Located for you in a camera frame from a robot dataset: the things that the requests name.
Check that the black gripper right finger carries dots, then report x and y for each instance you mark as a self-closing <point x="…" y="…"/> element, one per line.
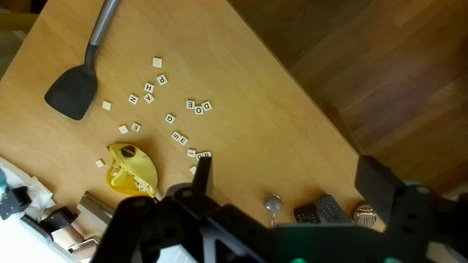
<point x="377" y="185"/>

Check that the black spatula grey handle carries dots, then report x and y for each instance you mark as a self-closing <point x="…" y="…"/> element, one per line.
<point x="74" y="90"/>

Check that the white letter tile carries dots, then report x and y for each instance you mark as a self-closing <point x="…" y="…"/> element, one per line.
<point x="175" y="137"/>
<point x="156" y="62"/>
<point x="122" y="129"/>
<point x="160" y="80"/>
<point x="134" y="128"/>
<point x="99" y="164"/>
<point x="106" y="106"/>
<point x="190" y="104"/>
<point x="133" y="100"/>
<point x="206" y="106"/>
<point x="169" y="119"/>
<point x="149" y="88"/>

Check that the metal spoon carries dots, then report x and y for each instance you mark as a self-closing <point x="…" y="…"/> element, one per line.
<point x="272" y="204"/>

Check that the yellow tape dispenser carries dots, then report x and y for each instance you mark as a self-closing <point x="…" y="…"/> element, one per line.
<point x="131" y="172"/>

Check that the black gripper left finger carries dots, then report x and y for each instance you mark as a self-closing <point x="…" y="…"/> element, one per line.
<point x="201" y="180"/>

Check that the black remote control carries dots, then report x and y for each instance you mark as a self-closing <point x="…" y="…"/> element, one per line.
<point x="321" y="211"/>

